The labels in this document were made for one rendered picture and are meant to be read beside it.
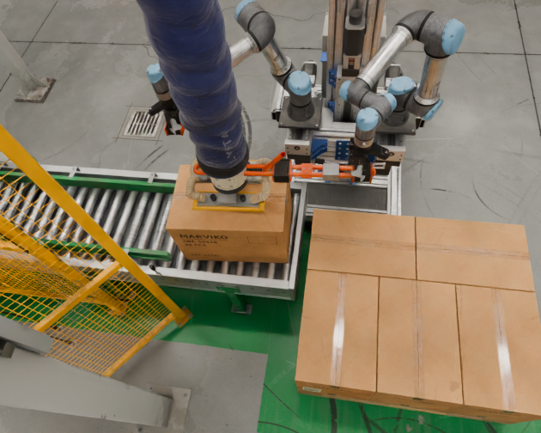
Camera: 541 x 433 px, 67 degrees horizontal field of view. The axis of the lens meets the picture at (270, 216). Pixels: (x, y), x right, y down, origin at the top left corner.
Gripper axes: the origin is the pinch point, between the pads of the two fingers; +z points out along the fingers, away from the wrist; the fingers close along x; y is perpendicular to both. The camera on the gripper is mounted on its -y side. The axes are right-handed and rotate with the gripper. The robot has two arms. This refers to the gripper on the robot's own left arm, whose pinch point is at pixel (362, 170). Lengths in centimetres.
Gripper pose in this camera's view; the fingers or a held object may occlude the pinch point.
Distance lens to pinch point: 185.6
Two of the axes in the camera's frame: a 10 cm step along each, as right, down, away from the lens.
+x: -1.1, 8.8, -4.7
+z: 0.9, 4.8, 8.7
